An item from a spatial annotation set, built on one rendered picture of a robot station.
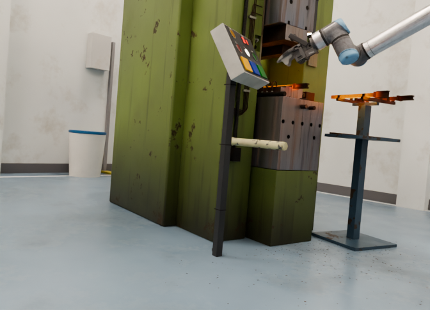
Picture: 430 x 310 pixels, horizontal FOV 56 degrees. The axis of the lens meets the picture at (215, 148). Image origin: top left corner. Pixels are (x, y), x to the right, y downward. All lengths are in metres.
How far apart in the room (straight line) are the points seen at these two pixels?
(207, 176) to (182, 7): 1.14
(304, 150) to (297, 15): 0.85
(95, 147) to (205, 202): 2.87
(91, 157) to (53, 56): 1.37
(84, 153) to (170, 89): 2.60
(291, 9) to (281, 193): 1.13
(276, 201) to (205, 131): 0.62
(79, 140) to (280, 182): 3.22
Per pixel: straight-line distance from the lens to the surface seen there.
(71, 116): 5.64
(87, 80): 5.76
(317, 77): 3.02
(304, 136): 2.61
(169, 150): 2.73
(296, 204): 2.63
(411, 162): 5.07
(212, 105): 2.51
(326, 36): 2.10
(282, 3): 2.62
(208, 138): 2.51
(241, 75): 1.98
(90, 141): 5.16
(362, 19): 5.77
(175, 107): 2.74
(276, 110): 2.49
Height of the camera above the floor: 0.65
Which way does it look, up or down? 2 degrees down
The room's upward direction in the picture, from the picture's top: 5 degrees clockwise
